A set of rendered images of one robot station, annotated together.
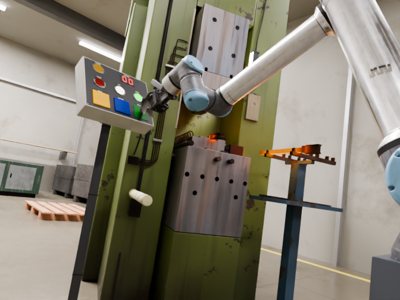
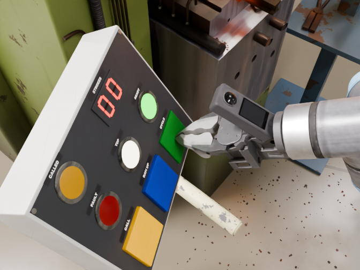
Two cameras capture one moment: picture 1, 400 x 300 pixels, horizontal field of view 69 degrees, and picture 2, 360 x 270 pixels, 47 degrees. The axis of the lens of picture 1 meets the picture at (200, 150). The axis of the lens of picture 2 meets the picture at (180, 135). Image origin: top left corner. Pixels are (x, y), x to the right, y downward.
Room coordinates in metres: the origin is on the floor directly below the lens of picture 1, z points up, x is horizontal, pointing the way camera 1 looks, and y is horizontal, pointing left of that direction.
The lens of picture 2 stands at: (0.98, 0.51, 1.68)
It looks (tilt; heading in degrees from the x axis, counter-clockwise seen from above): 58 degrees down; 329
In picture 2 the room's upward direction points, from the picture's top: straight up
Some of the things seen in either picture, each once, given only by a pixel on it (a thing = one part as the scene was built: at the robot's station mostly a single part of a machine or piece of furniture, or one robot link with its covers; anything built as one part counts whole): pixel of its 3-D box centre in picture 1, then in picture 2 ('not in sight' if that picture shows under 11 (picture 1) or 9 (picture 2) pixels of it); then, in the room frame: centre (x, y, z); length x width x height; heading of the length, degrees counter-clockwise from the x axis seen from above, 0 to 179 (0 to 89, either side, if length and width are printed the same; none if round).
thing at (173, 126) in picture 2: (140, 113); (172, 137); (1.35, 0.30, 1.00); 0.07 x 0.05 x 0.07; 134
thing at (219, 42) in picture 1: (215, 58); not in sight; (1.84, -0.02, 1.56); 0.42 x 0.39 x 0.40; 19
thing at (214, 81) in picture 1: (204, 91); not in sight; (1.83, 0.03, 1.32); 0.42 x 0.20 x 0.10; 19
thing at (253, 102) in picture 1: (252, 107); not in sight; (1.85, -0.30, 1.27); 0.09 x 0.02 x 0.17; 109
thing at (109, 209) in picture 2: (99, 82); (109, 210); (1.24, 0.48, 1.09); 0.05 x 0.03 x 0.04; 109
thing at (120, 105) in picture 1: (121, 106); (159, 183); (1.28, 0.37, 1.01); 0.07 x 0.05 x 0.07; 134
